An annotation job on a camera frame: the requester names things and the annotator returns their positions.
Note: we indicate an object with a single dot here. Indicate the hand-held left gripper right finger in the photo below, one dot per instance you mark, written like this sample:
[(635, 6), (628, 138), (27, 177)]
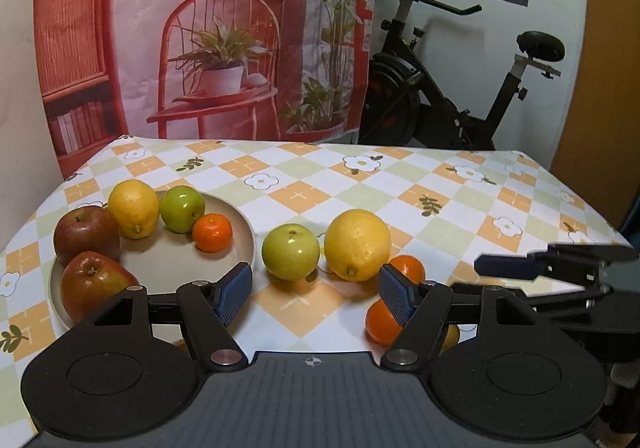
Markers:
[(397, 297)]

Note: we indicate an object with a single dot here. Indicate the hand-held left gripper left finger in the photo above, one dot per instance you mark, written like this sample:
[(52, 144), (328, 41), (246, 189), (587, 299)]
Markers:
[(235, 293)]

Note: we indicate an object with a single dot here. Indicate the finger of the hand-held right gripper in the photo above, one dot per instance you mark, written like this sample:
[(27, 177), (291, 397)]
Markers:
[(505, 267), (560, 297)]

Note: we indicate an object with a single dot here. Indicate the small orange mandarin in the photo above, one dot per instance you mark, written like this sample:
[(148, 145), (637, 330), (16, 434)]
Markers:
[(381, 324), (213, 232), (412, 268)]

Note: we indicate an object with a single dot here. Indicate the yellow fruit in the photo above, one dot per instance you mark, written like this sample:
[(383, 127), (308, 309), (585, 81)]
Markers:
[(451, 335)]

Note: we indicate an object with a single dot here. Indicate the large yellow lemon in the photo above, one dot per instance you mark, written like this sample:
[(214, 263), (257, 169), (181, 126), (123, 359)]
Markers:
[(357, 244)]

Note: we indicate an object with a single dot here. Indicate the green apple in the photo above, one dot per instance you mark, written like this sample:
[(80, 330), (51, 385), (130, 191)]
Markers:
[(181, 209), (290, 252)]

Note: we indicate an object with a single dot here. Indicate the beige round plate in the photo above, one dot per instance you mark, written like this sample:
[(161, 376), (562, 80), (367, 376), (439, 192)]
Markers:
[(155, 260)]

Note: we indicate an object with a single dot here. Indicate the small yellow lemon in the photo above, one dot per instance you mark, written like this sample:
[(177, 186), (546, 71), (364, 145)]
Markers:
[(132, 208)]

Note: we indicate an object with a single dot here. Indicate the red apple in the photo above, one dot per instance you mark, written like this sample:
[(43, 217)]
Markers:
[(85, 235), (92, 284)]

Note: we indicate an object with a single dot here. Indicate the checked floral tablecloth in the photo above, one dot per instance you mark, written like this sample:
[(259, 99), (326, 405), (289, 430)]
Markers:
[(325, 177)]

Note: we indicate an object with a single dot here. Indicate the black exercise bike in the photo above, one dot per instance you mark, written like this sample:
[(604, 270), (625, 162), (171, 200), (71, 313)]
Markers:
[(395, 87)]

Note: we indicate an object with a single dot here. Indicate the wooden door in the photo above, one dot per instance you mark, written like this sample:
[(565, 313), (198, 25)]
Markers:
[(600, 77)]

